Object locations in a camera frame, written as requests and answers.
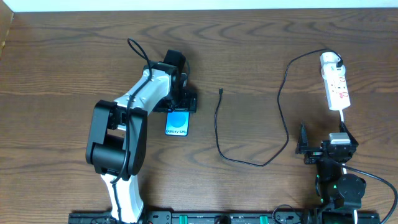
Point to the blue screen Galaxy smartphone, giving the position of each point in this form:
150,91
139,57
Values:
177,123

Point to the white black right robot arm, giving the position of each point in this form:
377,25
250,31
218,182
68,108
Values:
340,193

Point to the white charger plug adapter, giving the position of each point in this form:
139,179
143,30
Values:
331,57

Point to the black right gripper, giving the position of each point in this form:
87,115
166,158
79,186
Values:
315,154

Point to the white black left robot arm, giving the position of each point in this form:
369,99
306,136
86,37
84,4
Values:
118,134

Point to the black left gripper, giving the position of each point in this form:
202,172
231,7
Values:
182,104

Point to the white power strip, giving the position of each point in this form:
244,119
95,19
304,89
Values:
336,86

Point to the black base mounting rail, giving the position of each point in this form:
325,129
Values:
165,217

